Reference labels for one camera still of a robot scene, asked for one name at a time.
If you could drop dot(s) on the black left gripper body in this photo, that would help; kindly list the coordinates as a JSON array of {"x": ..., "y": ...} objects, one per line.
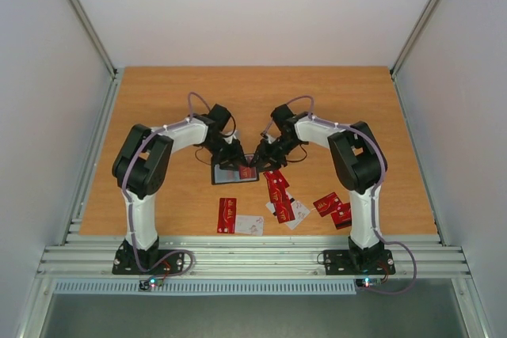
[{"x": 222, "y": 150}]

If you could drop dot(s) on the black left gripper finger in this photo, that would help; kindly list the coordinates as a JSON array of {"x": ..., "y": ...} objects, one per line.
[
  {"x": 227, "y": 164},
  {"x": 238, "y": 157}
]

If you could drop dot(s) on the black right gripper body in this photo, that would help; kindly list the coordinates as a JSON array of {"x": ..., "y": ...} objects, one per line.
[{"x": 273, "y": 154}]

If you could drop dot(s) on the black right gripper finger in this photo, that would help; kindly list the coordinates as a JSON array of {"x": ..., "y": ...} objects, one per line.
[
  {"x": 263, "y": 150},
  {"x": 269, "y": 164}
]

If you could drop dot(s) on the black leather card holder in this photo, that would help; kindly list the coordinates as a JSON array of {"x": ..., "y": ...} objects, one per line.
[{"x": 220, "y": 177}]

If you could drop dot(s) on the red vip card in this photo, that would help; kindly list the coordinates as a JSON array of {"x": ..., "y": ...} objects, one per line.
[
  {"x": 283, "y": 211},
  {"x": 247, "y": 173},
  {"x": 341, "y": 212},
  {"x": 225, "y": 225},
  {"x": 327, "y": 204}
]

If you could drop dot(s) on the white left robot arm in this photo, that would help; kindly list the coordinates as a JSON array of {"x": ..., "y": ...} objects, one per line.
[{"x": 140, "y": 170}]

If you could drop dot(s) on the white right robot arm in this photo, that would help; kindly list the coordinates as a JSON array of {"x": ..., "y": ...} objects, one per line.
[{"x": 359, "y": 164}]

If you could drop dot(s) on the red card upper centre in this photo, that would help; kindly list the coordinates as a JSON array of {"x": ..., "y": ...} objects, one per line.
[{"x": 277, "y": 177}]

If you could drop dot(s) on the red card under left pile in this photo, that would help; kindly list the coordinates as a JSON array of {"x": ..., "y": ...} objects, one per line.
[{"x": 228, "y": 207}]

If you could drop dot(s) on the white card right centre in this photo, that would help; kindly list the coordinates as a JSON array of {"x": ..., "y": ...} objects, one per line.
[{"x": 300, "y": 212}]

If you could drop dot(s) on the white card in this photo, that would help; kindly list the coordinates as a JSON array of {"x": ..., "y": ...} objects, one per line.
[
  {"x": 249, "y": 225},
  {"x": 300, "y": 212}
]

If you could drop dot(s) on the red striped card far right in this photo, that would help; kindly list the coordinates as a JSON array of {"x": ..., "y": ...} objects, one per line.
[{"x": 343, "y": 225}]

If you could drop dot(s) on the left small circuit board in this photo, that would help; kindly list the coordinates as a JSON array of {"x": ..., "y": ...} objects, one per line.
[{"x": 150, "y": 284}]

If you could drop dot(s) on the small circuit board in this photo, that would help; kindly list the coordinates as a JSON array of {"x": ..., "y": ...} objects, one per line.
[
  {"x": 368, "y": 282},
  {"x": 150, "y": 284}
]

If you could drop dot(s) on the right small circuit board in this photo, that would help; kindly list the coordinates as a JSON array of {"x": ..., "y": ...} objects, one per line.
[{"x": 368, "y": 282}]

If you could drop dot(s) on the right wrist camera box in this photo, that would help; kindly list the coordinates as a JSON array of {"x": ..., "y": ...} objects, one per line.
[{"x": 267, "y": 137}]

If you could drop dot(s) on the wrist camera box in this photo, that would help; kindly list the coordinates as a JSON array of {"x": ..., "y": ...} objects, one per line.
[
  {"x": 230, "y": 138},
  {"x": 267, "y": 137}
]

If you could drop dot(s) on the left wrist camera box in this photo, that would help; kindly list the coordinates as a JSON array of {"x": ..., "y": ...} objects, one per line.
[{"x": 230, "y": 138}]

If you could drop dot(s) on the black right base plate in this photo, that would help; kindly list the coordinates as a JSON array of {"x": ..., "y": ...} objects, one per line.
[{"x": 336, "y": 263}]

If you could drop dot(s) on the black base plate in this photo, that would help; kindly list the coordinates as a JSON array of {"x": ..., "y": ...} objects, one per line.
[
  {"x": 174, "y": 263},
  {"x": 336, "y": 263}
]

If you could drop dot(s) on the grey slotted cable duct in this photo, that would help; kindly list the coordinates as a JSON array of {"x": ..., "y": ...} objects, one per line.
[{"x": 209, "y": 287}]

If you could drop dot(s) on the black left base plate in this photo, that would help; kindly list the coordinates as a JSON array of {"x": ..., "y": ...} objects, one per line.
[{"x": 174, "y": 263}]

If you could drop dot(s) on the aluminium rail base front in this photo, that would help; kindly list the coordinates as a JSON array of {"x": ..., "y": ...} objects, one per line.
[{"x": 243, "y": 257}]

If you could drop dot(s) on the left aluminium frame post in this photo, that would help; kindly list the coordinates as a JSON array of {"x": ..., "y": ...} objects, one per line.
[{"x": 95, "y": 40}]

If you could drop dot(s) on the aluminium frame post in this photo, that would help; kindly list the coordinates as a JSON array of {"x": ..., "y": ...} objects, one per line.
[
  {"x": 427, "y": 12},
  {"x": 95, "y": 40}
]

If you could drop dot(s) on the right aluminium frame post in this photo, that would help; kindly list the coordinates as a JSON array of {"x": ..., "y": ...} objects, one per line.
[{"x": 427, "y": 12}]

